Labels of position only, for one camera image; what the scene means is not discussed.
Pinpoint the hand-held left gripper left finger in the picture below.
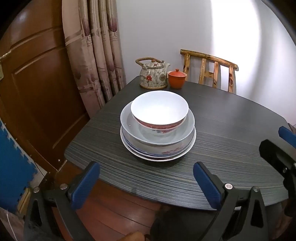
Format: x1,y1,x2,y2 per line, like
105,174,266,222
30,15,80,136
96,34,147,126
23,161,100,241

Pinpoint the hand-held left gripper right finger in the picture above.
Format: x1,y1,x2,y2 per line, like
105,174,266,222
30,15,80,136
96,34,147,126
193,161,275,241

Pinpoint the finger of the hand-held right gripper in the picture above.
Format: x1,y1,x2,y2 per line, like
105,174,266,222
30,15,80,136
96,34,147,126
278,126,296,145
258,139,296,186

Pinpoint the white bowl with red pattern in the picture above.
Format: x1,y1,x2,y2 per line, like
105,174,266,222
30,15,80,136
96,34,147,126
134,115,187,131
130,90,189,127

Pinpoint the plain white plate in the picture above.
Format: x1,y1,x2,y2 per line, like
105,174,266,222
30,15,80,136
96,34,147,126
120,128,197,162

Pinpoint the blue rimmed floral plate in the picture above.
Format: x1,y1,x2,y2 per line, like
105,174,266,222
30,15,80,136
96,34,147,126
121,126,196,156

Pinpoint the blue foam mat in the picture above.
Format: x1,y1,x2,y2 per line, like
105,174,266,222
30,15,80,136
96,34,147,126
0,119,39,210

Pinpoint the large pale grey bowl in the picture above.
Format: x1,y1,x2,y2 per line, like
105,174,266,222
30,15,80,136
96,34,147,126
120,101,195,146

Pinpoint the brown wooden door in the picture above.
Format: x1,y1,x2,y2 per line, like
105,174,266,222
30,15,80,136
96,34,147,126
0,0,91,173

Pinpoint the orange lidded cup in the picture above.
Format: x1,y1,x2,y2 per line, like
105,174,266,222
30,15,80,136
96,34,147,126
167,69,187,90

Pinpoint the wooden chair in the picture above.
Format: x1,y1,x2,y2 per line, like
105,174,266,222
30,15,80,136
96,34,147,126
180,49,239,94

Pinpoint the floral ceramic teapot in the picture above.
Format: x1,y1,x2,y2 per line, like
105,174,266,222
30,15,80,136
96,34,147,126
135,57,171,90

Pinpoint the beige patterned curtain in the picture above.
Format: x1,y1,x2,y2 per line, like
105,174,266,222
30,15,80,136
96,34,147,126
62,0,127,118

